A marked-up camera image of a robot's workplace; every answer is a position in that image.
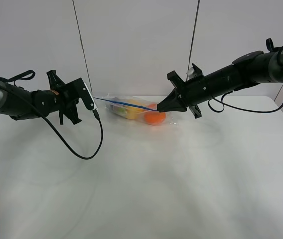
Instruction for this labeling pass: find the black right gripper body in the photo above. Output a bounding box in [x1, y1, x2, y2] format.
[167, 64, 232, 118]

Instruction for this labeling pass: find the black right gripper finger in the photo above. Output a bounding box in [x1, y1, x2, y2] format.
[157, 89, 181, 106]
[157, 104, 187, 112]

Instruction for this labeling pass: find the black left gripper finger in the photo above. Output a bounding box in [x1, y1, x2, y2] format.
[59, 111, 64, 125]

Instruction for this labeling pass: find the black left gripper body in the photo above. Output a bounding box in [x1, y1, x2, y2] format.
[31, 70, 82, 124]

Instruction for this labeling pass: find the clear zip bag blue zipper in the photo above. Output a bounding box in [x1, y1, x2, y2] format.
[93, 94, 179, 127]

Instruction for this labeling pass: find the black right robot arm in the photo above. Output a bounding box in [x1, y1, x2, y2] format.
[157, 50, 283, 118]

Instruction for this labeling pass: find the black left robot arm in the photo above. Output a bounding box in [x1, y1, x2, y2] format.
[0, 70, 96, 124]

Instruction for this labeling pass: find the orange fruit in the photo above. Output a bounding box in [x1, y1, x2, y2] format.
[143, 103, 167, 126]

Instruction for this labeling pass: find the yellow pear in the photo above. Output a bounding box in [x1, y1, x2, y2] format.
[120, 99, 146, 120]

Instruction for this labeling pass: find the purple eggplant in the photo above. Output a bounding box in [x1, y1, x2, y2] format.
[108, 98, 128, 116]

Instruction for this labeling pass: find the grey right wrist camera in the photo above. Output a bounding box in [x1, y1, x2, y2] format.
[186, 67, 198, 79]

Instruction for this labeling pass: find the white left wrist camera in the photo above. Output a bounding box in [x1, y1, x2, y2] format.
[80, 81, 98, 111]

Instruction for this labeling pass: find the black left camera cable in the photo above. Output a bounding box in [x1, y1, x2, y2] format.
[0, 71, 104, 160]

